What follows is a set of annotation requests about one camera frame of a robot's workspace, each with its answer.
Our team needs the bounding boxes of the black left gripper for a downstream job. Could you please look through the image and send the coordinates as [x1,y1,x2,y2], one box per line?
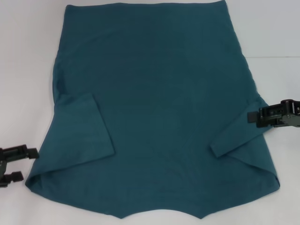
[0,144,39,188]

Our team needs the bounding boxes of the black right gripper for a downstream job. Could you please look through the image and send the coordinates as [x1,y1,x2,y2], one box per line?
[247,99,300,129]

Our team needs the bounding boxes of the blue shirt with white print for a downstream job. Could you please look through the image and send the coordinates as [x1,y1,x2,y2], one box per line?
[24,0,281,219]

